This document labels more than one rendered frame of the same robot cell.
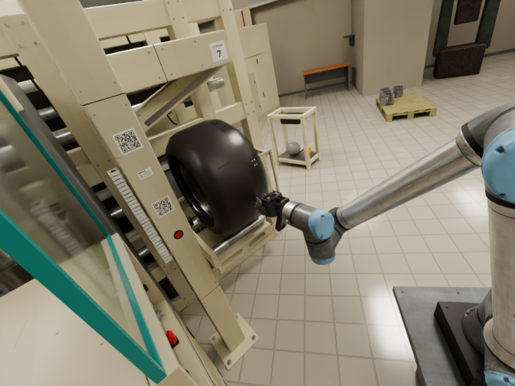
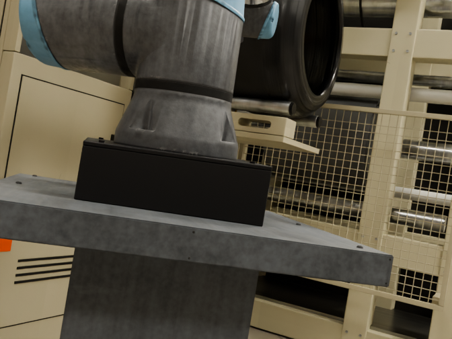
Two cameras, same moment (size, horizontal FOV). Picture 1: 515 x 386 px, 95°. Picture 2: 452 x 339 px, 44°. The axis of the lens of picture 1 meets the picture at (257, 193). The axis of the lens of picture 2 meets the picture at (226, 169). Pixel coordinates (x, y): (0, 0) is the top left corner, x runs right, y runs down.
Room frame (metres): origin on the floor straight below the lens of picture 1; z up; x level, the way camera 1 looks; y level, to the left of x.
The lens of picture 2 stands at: (-0.05, -1.46, 0.67)
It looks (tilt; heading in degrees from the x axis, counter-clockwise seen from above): 0 degrees down; 59
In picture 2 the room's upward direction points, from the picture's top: 9 degrees clockwise
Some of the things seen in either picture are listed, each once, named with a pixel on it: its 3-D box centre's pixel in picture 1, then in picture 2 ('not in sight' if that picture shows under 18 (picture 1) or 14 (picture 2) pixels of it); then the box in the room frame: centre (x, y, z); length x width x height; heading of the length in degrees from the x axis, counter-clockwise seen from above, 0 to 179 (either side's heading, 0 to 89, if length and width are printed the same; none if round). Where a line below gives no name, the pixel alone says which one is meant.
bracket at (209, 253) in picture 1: (197, 241); not in sight; (0.97, 0.37, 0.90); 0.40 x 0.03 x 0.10; 32
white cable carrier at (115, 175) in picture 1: (144, 220); not in sight; (0.84, 0.48, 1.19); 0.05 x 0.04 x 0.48; 32
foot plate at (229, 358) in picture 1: (233, 338); not in sight; (0.91, 0.43, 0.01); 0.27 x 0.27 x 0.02; 32
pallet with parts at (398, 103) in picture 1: (402, 100); not in sight; (4.32, -3.11, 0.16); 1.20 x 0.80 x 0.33; 161
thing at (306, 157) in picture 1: (294, 138); not in sight; (3.28, -0.74, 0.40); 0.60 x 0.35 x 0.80; 42
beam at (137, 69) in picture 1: (166, 62); not in sight; (1.38, 0.27, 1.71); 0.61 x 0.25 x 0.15; 122
